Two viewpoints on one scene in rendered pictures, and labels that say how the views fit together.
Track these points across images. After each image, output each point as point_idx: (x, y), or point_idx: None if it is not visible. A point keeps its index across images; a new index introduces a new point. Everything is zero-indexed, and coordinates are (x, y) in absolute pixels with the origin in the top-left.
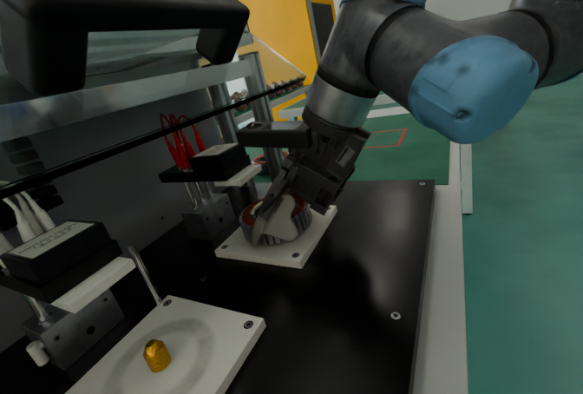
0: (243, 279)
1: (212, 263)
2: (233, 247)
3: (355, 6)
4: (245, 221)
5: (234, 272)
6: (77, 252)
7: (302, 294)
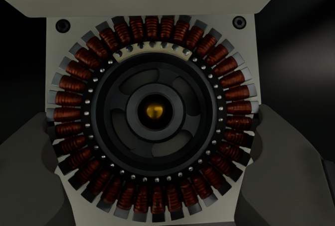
0: (4, 122)
1: (35, 25)
2: (63, 51)
3: None
4: (66, 70)
5: (18, 91)
6: None
7: None
